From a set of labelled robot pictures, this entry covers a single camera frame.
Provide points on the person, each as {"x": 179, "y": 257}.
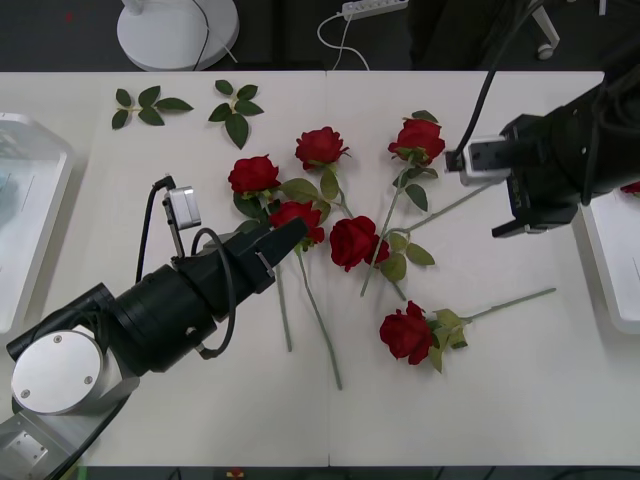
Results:
{"x": 450, "y": 35}

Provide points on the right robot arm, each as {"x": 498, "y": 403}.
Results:
{"x": 600, "y": 145}

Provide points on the white round stand base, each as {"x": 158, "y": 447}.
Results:
{"x": 165, "y": 45}

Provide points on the white chair base with casters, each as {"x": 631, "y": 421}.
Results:
{"x": 544, "y": 22}

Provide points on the right arm wrist camera box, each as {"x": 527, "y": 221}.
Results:
{"x": 480, "y": 157}

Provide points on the shallow white box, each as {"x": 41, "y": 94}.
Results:
{"x": 607, "y": 280}
{"x": 40, "y": 225}

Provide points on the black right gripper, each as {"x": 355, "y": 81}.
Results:
{"x": 545, "y": 200}

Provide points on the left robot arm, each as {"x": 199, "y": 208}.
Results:
{"x": 150, "y": 325}

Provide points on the arm wrist camera box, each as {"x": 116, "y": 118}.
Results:
{"x": 480, "y": 157}
{"x": 185, "y": 207}

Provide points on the left arm wrist camera box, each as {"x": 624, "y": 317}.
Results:
{"x": 185, "y": 207}

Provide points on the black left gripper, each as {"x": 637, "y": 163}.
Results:
{"x": 235, "y": 270}

